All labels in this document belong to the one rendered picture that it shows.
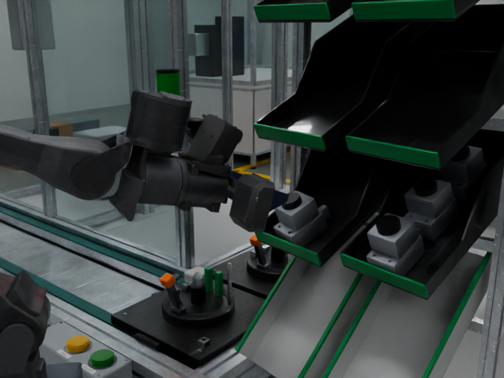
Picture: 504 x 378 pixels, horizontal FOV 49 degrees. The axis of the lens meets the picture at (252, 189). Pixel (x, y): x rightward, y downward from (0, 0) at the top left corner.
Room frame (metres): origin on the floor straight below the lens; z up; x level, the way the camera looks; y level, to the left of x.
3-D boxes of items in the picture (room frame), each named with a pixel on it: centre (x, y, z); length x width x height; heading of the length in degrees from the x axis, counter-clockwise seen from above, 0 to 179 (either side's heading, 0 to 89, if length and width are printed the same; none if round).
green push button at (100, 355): (0.82, 0.25, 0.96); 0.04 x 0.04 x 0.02
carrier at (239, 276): (1.17, -0.06, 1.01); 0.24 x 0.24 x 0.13; 51
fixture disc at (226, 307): (0.98, 0.10, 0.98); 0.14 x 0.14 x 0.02
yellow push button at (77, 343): (0.86, 0.31, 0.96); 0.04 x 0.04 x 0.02
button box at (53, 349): (0.86, 0.31, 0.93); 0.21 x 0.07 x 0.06; 51
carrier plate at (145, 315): (0.98, 0.10, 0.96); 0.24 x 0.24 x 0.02; 51
